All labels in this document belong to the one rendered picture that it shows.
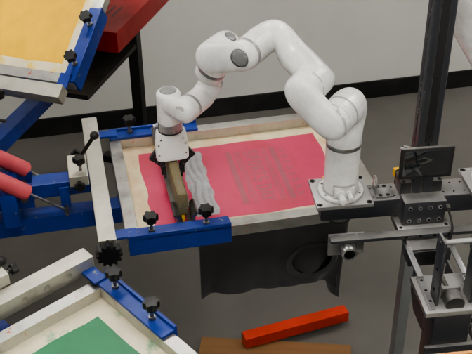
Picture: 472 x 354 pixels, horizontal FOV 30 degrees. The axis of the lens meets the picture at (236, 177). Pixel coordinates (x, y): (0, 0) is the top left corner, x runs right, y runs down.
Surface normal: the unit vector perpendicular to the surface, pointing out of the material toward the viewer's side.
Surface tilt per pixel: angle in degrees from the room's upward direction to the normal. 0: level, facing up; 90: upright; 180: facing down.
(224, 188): 0
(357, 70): 90
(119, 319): 0
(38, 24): 32
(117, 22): 0
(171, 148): 90
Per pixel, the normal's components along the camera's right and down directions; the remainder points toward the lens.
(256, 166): -0.01, -0.82
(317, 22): 0.21, 0.55
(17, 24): -0.17, -0.41
